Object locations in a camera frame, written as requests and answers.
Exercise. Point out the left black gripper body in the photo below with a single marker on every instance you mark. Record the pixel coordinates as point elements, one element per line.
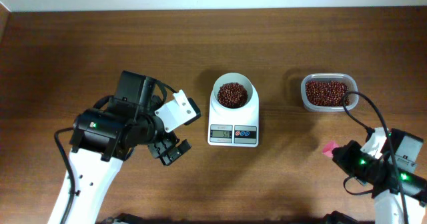
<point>159,148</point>

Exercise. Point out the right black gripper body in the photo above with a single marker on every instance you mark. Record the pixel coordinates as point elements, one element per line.
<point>356,162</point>

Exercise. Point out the pink measuring scoop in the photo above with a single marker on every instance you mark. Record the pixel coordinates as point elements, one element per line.
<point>328,149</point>

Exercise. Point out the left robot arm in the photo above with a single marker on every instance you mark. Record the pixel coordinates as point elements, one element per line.
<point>143,111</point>

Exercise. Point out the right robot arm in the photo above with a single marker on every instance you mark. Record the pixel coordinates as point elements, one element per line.
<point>387,162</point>

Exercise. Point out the white digital kitchen scale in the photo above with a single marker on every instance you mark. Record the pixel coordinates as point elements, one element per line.
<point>238,127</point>

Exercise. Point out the clear plastic bean container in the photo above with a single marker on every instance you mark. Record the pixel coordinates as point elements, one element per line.
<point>343,78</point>

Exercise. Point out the red beans in container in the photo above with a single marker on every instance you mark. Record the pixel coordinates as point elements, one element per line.
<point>326,93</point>

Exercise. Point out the red beans in bowl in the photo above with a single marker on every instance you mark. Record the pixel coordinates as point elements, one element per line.
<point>232,95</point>

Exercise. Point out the white round bowl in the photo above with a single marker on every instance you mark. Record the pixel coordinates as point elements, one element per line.
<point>232,78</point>

